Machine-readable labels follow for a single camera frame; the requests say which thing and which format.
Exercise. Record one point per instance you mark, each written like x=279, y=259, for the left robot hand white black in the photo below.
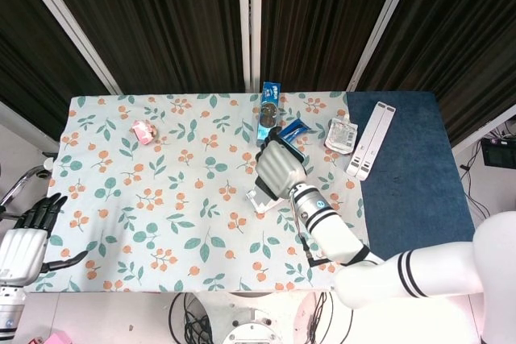
x=20, y=251

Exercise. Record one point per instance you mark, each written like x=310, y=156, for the right robot hand grey black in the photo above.
x=278, y=167

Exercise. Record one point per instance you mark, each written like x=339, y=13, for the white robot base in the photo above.
x=252, y=320

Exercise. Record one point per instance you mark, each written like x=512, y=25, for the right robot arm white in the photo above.
x=363, y=271

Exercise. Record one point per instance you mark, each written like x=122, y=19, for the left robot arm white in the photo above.
x=10, y=307

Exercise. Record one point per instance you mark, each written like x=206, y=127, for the white folding phone stand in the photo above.
x=262, y=205

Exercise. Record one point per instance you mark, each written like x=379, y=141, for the white folded laptop stand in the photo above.
x=371, y=142

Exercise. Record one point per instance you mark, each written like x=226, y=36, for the blue snack packet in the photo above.
x=294, y=130

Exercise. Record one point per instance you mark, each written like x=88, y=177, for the blue cookie box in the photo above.
x=268, y=110

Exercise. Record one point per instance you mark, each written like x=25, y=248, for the crumpled white snack wrapper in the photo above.
x=340, y=136

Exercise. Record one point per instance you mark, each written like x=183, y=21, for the pink box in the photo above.
x=58, y=338

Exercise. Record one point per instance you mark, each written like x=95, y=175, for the floral fruit print tablecloth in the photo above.
x=161, y=199

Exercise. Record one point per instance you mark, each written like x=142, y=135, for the blue carpet mat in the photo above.
x=411, y=183

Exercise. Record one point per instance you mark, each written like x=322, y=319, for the pink snack packet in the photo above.
x=142, y=132

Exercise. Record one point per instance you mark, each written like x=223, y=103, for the dark pleated curtain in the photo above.
x=169, y=17

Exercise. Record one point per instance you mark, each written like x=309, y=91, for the black monitor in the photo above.
x=500, y=152

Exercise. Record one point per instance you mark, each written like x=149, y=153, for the white frame post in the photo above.
x=249, y=21
x=68, y=26
x=387, y=21

